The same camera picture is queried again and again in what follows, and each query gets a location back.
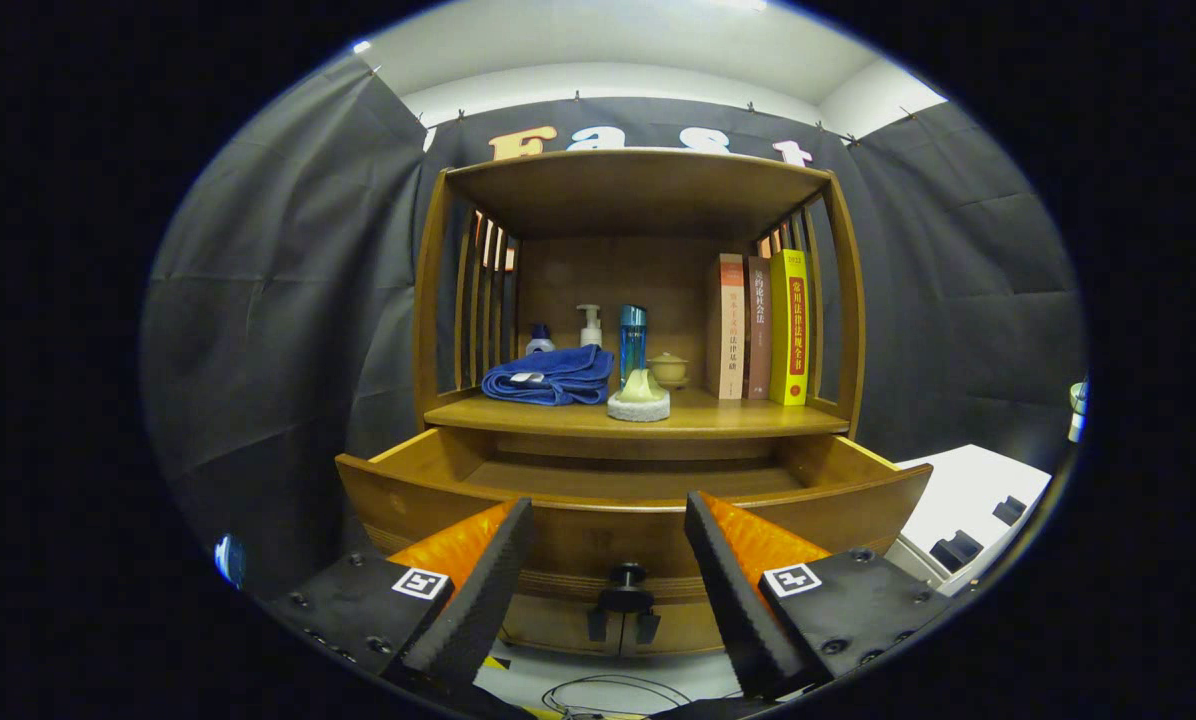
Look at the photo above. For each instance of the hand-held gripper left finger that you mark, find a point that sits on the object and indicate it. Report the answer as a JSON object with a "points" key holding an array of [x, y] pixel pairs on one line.
{"points": [[478, 590]]}

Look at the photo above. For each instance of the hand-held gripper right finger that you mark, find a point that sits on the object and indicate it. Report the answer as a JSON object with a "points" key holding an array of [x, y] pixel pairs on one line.
{"points": [[733, 590]]}

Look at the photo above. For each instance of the wooden drawer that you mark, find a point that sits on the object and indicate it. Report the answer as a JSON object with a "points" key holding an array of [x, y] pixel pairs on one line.
{"points": [[598, 540]]}

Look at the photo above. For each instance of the wooden cabinet door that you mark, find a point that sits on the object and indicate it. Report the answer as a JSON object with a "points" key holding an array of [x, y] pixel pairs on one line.
{"points": [[688, 630], [548, 630]]}

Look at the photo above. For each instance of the wooden countertop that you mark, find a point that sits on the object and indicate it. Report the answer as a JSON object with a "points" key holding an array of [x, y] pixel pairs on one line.
{"points": [[738, 412]]}

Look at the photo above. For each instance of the wooden cabinet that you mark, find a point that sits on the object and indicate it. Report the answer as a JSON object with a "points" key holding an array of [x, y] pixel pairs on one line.
{"points": [[638, 190]]}

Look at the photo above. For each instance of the blue folded towel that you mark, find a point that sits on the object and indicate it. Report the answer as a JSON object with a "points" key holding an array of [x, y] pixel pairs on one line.
{"points": [[548, 380]]}

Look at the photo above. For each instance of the black block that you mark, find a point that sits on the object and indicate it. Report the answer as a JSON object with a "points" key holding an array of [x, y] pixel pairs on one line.
{"points": [[956, 552], [1010, 510]]}

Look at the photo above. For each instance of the beige lidded teacup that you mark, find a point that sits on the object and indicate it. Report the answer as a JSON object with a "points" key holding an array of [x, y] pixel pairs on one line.
{"points": [[670, 370]]}

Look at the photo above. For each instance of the white table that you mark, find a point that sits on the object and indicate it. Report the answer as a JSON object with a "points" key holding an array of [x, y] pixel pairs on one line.
{"points": [[958, 490]]}

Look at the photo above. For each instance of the small white blue-capped bottle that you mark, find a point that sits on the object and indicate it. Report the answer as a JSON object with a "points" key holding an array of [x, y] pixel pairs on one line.
{"points": [[540, 345]]}

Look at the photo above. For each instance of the beige orange book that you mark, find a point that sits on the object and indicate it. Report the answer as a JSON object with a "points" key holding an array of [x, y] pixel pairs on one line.
{"points": [[728, 330]]}

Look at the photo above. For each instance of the brown book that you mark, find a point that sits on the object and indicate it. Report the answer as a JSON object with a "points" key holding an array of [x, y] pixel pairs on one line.
{"points": [[758, 330]]}

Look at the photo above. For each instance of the blue glass bottle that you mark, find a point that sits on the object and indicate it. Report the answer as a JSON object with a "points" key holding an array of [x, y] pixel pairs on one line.
{"points": [[632, 345]]}

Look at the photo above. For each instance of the yellow book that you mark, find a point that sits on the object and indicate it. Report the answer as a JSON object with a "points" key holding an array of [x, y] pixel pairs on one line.
{"points": [[790, 330]]}

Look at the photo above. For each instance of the white pump bottle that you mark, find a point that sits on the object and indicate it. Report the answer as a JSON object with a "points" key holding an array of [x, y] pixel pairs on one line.
{"points": [[590, 332]]}

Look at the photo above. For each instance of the black backdrop cloth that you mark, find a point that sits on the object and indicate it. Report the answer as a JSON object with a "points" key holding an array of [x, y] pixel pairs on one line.
{"points": [[288, 300]]}

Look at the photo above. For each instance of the white round fixture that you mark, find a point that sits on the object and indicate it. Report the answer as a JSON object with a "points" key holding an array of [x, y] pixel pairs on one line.
{"points": [[1078, 405]]}

